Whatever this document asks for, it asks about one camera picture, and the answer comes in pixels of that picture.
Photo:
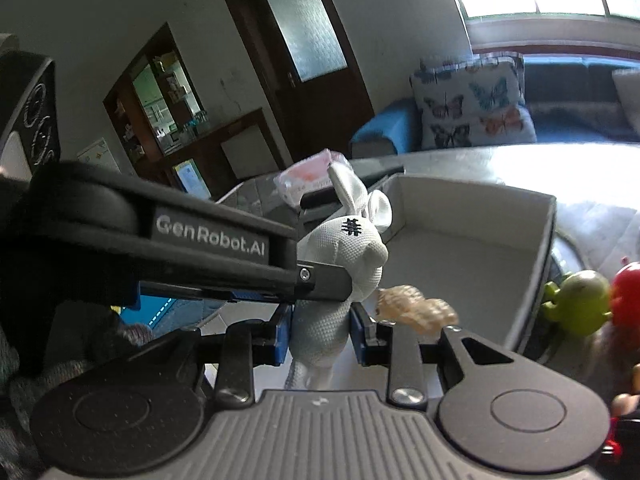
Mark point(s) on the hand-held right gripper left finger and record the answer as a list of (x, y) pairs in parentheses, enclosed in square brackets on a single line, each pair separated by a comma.
[(280, 340)]

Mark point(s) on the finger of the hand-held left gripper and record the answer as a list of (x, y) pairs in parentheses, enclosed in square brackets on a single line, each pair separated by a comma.
[(325, 282), (317, 200)]

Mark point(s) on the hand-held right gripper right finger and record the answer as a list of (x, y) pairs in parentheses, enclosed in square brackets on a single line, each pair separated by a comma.
[(361, 340)]

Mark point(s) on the white plush toy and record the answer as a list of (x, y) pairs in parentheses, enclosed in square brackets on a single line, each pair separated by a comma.
[(350, 255)]

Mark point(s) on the beige plastic toy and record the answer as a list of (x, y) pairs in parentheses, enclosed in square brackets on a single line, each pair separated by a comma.
[(415, 307)]

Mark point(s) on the grey cardboard box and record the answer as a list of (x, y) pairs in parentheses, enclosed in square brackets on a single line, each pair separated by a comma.
[(465, 230)]

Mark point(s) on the red robot figure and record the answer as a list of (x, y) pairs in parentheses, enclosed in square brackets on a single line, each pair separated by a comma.
[(627, 290)]

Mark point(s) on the white pink tissue pack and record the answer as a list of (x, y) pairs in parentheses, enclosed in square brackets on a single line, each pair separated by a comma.
[(305, 175)]

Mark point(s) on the blue sofa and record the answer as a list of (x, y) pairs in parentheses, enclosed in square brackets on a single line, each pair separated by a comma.
[(385, 125)]

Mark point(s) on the dark wooden cabinet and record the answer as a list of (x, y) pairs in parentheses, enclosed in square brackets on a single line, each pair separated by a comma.
[(150, 100)]

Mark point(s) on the dark wooden door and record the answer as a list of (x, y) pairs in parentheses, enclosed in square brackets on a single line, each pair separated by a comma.
[(310, 35)]

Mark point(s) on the butterfly print pillow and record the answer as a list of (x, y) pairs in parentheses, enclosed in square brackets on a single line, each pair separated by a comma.
[(470, 105)]

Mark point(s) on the dark fuzzy cloth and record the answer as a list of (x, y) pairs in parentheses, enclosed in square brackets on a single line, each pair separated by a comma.
[(20, 395)]

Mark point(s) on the green robot figure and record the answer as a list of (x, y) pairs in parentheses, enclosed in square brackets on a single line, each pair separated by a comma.
[(580, 305)]

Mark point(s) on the grey quilted star table cover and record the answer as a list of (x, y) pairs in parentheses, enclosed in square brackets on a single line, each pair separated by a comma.
[(595, 230)]

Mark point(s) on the grey pillow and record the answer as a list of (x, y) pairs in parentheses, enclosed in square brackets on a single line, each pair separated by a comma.
[(630, 92)]

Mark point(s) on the white wall sheet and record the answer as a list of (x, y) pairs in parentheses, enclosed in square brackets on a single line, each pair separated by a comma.
[(100, 155)]

